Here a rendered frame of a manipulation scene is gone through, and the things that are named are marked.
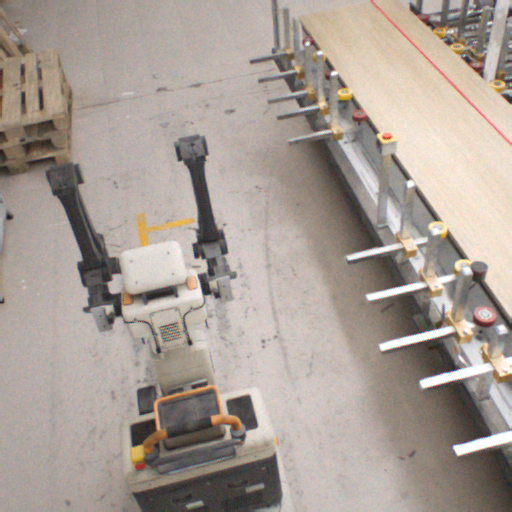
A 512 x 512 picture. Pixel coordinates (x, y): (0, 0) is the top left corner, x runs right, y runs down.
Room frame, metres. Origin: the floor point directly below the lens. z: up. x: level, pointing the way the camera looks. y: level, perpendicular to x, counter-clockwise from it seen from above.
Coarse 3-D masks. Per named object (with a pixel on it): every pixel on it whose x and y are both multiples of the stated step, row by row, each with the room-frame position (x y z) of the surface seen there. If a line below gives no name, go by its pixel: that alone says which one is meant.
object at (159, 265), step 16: (128, 256) 1.47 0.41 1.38; (144, 256) 1.46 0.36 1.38; (160, 256) 1.46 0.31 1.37; (176, 256) 1.46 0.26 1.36; (128, 272) 1.43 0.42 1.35; (144, 272) 1.43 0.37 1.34; (160, 272) 1.43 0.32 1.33; (176, 272) 1.42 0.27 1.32; (128, 288) 1.40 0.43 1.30; (144, 288) 1.39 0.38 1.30
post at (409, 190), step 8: (408, 184) 1.91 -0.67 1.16; (408, 192) 1.90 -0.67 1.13; (408, 200) 1.90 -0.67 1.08; (408, 208) 1.90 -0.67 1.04; (408, 216) 1.90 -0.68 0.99; (400, 224) 1.92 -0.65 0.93; (408, 224) 1.90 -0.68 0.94; (400, 232) 1.92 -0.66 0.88; (408, 232) 1.90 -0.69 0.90; (400, 256) 1.90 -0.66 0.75
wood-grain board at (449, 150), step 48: (384, 0) 4.33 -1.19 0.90; (336, 48) 3.70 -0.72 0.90; (384, 48) 3.61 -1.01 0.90; (432, 48) 3.52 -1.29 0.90; (384, 96) 3.03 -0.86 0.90; (432, 96) 2.96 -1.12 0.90; (480, 96) 2.89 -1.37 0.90; (432, 144) 2.51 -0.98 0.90; (480, 144) 2.46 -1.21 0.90; (432, 192) 2.14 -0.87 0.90; (480, 192) 2.09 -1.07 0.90; (480, 240) 1.79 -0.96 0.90
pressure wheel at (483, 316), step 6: (474, 312) 1.41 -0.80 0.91; (480, 312) 1.40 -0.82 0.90; (486, 312) 1.40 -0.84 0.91; (492, 312) 1.39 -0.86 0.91; (474, 318) 1.39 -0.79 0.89; (480, 318) 1.37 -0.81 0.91; (486, 318) 1.37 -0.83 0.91; (492, 318) 1.37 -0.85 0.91; (480, 324) 1.36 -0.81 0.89; (486, 324) 1.35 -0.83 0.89; (492, 324) 1.36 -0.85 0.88
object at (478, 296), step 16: (304, 32) 4.21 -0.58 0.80; (352, 112) 3.18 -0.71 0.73; (368, 128) 2.91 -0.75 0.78; (368, 144) 2.90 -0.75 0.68; (400, 176) 2.45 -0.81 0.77; (400, 192) 2.43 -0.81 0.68; (416, 192) 2.26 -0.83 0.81; (416, 208) 2.24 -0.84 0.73; (416, 224) 2.22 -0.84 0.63; (448, 240) 1.91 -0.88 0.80; (448, 256) 1.89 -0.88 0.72; (448, 272) 1.86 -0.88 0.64; (480, 288) 1.61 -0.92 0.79; (480, 304) 1.59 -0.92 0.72; (496, 304) 1.49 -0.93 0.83; (496, 320) 1.47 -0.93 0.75
